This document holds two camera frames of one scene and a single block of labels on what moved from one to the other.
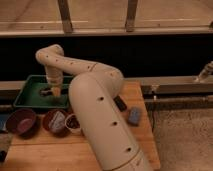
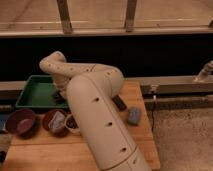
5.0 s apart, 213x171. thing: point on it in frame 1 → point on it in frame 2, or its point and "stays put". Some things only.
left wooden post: x=65 y=16 stays put
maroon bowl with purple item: x=22 y=121 stays put
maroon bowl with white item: x=54 y=122 stays put
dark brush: x=46 y=92 → x=59 y=97
